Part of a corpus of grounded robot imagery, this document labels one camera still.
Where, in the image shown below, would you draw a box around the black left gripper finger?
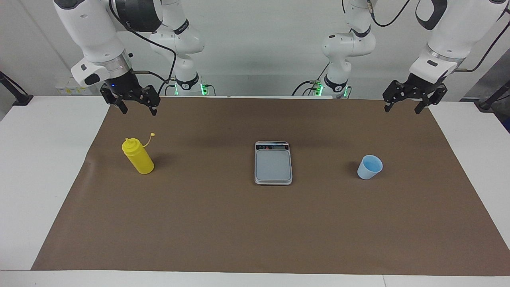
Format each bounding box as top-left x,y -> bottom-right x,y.
414,85 -> 448,115
382,81 -> 408,113

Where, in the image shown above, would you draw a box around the brown paper mat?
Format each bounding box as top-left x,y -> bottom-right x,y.
31,96 -> 510,277

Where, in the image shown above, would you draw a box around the light blue plastic cup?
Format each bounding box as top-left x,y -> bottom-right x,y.
357,155 -> 383,180

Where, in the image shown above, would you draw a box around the yellow squeeze bottle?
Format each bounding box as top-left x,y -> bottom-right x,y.
122,133 -> 156,175

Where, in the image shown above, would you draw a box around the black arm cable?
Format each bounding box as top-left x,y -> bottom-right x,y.
108,0 -> 177,95
454,12 -> 510,73

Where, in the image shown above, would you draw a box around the silver digital kitchen scale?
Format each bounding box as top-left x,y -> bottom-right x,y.
254,141 -> 293,185

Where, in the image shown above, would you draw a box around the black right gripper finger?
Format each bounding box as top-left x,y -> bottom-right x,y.
135,85 -> 161,117
100,86 -> 129,115

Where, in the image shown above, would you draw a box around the black clamp stand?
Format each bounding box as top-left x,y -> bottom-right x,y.
0,71 -> 34,106
474,80 -> 510,111

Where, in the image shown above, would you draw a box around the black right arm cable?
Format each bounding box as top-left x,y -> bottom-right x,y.
108,0 -> 177,95

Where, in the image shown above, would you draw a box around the black shoulder cable loop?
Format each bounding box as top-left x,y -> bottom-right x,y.
367,0 -> 412,28

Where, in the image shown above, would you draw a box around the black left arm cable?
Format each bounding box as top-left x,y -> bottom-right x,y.
454,12 -> 510,73

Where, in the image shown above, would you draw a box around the black base cable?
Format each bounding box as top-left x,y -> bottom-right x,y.
292,80 -> 319,96
157,78 -> 178,96

